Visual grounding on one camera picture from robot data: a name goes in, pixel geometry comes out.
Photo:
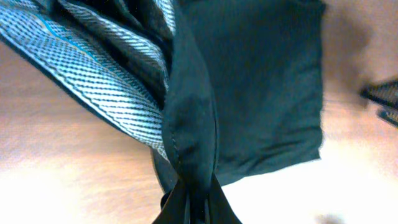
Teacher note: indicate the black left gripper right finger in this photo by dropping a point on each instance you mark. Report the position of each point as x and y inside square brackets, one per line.
[217, 207]

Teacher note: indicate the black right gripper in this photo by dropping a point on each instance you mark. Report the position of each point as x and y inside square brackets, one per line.
[385, 95]

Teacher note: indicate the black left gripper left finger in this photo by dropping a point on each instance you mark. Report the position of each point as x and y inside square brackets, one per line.
[176, 210]

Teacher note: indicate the dark green shorts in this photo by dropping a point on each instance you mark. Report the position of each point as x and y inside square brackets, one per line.
[221, 90]

